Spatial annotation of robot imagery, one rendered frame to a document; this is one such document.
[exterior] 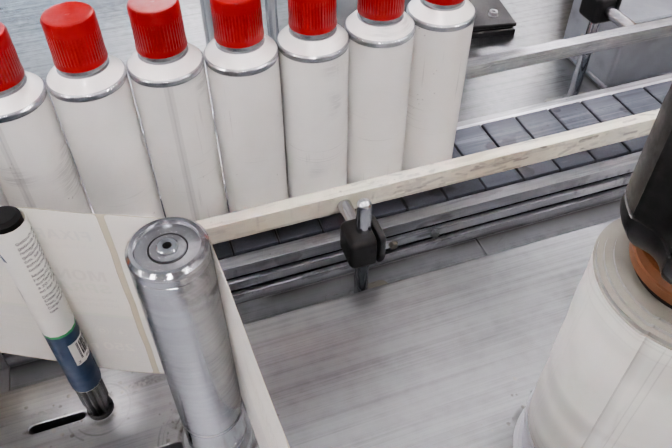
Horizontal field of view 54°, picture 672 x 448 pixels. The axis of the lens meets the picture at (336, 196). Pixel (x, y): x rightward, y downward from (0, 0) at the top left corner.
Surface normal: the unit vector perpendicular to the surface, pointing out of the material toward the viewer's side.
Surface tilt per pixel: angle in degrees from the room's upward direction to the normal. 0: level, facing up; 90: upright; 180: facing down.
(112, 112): 90
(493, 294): 0
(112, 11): 0
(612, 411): 92
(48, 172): 90
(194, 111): 90
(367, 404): 0
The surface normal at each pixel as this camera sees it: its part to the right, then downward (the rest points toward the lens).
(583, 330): -0.99, 0.05
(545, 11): 0.00, -0.71
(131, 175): 0.66, 0.53
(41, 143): 0.83, 0.40
